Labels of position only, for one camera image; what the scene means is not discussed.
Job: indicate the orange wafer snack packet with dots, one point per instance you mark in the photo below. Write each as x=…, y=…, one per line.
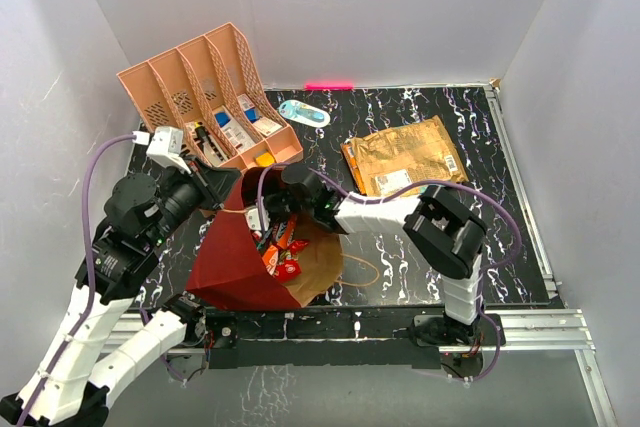
x=352, y=165

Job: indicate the blue white box in organizer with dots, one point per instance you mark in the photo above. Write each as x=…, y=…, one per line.
x=224, y=121

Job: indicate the yellow block in organizer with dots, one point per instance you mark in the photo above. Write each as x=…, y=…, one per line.
x=265, y=159

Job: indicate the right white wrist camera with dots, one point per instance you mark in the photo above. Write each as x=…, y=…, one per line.
x=257, y=223

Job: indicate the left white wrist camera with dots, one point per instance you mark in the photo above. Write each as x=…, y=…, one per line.
x=163, y=146

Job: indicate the pink plastic desk organizer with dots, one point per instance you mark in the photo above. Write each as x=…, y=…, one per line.
x=186, y=85

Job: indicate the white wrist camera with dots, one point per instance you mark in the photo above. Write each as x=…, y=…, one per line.
x=163, y=146
x=257, y=223

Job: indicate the blue blister pack item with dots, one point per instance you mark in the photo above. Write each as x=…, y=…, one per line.
x=305, y=114

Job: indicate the orange candy bar pack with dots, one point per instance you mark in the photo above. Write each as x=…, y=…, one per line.
x=280, y=234

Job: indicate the black aluminium base frame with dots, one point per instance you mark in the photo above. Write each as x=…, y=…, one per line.
x=340, y=336

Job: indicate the pink tape strip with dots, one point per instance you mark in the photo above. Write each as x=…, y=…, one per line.
x=328, y=85

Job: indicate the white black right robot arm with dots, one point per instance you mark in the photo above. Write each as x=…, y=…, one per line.
x=445, y=232

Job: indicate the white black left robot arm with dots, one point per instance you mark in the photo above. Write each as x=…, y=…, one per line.
x=75, y=385

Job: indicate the gold foil snack bag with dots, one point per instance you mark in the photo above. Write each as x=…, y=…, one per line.
x=396, y=157

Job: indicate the red brown paper bag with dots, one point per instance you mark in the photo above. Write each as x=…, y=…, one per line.
x=234, y=267

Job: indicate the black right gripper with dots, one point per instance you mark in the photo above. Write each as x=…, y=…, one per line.
x=268, y=202

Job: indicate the white card pack in organizer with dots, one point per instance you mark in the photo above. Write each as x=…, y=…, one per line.
x=264, y=125

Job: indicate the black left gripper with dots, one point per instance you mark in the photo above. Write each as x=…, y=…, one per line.
x=213, y=182

